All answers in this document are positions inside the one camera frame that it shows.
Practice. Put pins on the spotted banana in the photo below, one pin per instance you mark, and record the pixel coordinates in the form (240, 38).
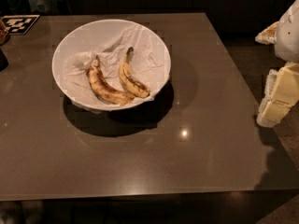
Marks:
(102, 90)
(129, 82)

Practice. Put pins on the black white fiducial marker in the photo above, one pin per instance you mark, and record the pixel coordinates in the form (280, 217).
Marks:
(19, 24)

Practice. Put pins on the dark object at edge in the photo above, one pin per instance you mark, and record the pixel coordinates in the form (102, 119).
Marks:
(3, 61)

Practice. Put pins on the white round bowl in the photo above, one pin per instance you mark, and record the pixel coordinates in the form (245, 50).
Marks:
(78, 38)

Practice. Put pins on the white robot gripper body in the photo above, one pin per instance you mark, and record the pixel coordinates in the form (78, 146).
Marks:
(289, 34)

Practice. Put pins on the white paper towel liner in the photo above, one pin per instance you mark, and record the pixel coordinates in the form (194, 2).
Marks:
(137, 44)

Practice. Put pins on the brown object at edge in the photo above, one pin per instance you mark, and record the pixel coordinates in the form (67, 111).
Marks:
(4, 35)

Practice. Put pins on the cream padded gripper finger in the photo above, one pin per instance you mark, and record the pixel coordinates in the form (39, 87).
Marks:
(267, 36)
(281, 94)

